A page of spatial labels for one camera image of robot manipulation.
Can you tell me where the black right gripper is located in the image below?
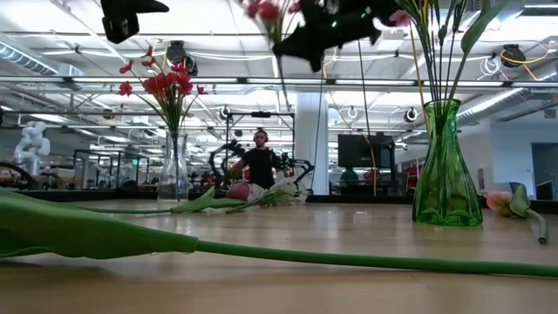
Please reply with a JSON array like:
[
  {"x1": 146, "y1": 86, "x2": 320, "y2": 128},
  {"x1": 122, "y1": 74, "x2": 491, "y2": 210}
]
[{"x1": 272, "y1": 0, "x2": 396, "y2": 74}]

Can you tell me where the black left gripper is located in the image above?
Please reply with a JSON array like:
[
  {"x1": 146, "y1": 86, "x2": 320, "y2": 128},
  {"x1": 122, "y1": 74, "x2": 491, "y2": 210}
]
[{"x1": 99, "y1": 0, "x2": 170, "y2": 44}]

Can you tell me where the pink artificial flower bunch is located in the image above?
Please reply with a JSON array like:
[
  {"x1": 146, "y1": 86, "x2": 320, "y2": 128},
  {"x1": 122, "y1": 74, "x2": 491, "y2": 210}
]
[{"x1": 389, "y1": 0, "x2": 467, "y2": 106}]

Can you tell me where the white artificial flower bunch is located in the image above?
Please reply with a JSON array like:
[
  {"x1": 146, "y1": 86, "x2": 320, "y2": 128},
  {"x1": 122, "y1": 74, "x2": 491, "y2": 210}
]
[{"x1": 225, "y1": 176, "x2": 309, "y2": 215}]

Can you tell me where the dark red artificial tulip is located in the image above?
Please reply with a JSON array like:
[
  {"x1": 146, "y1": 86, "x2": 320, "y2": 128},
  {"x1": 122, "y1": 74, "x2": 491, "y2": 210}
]
[
  {"x1": 65, "y1": 181, "x2": 253, "y2": 215},
  {"x1": 0, "y1": 189, "x2": 558, "y2": 279}
]

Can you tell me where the peach pink artificial tulip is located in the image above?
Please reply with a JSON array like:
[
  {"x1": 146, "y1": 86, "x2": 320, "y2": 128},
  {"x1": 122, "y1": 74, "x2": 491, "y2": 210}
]
[{"x1": 486, "y1": 182, "x2": 550, "y2": 246}]

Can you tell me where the clear glass vase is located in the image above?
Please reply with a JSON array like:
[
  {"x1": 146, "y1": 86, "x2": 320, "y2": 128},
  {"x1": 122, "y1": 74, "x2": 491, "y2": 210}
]
[{"x1": 157, "y1": 130, "x2": 192, "y2": 202}]

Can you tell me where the green glass vase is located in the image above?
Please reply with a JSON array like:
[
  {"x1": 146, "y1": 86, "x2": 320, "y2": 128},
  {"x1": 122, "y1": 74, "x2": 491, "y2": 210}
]
[{"x1": 412, "y1": 99, "x2": 484, "y2": 228}]

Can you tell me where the white column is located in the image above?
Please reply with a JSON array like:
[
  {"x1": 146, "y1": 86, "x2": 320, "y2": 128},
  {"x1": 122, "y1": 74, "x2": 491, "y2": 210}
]
[{"x1": 295, "y1": 92, "x2": 330, "y2": 196}]

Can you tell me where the black monitor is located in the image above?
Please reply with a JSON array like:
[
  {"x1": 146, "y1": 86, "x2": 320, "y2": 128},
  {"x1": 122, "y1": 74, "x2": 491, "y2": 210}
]
[{"x1": 337, "y1": 133, "x2": 397, "y2": 169}]

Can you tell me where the person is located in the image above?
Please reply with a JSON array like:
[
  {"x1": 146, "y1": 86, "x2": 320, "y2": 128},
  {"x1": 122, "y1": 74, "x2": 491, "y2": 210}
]
[{"x1": 230, "y1": 129, "x2": 291, "y2": 191}]

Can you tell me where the black hanging cable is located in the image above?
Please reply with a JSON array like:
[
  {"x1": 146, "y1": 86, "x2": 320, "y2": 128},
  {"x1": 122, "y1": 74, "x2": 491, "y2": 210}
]
[
  {"x1": 357, "y1": 41, "x2": 377, "y2": 197},
  {"x1": 310, "y1": 65, "x2": 326, "y2": 193}
]

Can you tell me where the black ceiling cable reel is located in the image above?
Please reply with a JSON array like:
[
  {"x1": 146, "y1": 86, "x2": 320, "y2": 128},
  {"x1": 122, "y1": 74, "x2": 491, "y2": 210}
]
[
  {"x1": 165, "y1": 39, "x2": 200, "y2": 78},
  {"x1": 500, "y1": 43, "x2": 527, "y2": 69}
]

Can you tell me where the black background rig frame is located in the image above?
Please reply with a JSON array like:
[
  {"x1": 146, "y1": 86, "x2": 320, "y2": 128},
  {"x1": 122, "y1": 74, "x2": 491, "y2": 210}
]
[{"x1": 225, "y1": 111, "x2": 296, "y2": 193}]

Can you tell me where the black framed glass enclosure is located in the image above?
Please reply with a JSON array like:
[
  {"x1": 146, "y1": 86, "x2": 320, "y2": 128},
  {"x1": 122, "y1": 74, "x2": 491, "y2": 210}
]
[{"x1": 72, "y1": 149, "x2": 152, "y2": 191}]

